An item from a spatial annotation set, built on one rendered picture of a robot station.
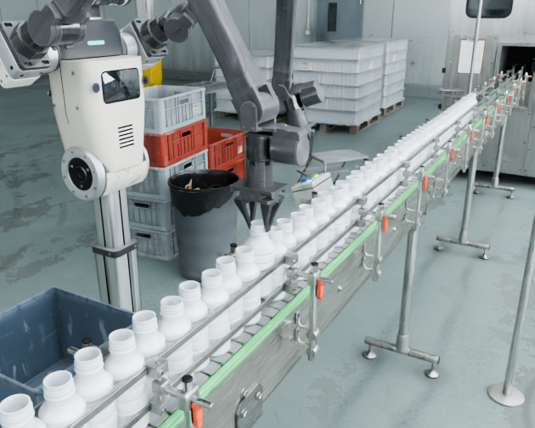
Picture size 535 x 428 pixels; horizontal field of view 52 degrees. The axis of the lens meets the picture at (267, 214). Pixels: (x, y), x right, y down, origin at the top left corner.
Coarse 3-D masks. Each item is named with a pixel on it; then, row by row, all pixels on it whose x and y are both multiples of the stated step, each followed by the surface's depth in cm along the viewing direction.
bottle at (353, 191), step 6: (348, 180) 158; (354, 180) 158; (354, 186) 158; (348, 192) 159; (354, 192) 158; (360, 192) 160; (354, 198) 158; (354, 210) 160; (354, 216) 160; (354, 228) 162
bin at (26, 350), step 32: (0, 320) 129; (32, 320) 137; (64, 320) 144; (96, 320) 137; (128, 320) 131; (0, 352) 131; (32, 352) 139; (64, 352) 148; (0, 384) 108; (32, 384) 138
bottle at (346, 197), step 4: (340, 180) 156; (344, 180) 156; (336, 184) 154; (340, 184) 153; (344, 184) 153; (348, 184) 154; (344, 188) 153; (344, 192) 154; (344, 196) 154; (348, 196) 155; (344, 200) 154; (348, 200) 154; (348, 204) 154; (348, 212) 155; (348, 216) 156; (348, 220) 156; (348, 224) 157; (348, 236) 159
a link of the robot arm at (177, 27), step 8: (184, 8) 156; (176, 16) 157; (184, 16) 155; (192, 16) 157; (168, 24) 158; (176, 24) 158; (184, 24) 157; (192, 24) 157; (168, 32) 160; (176, 32) 160; (184, 32) 159; (176, 40) 162; (184, 40) 161
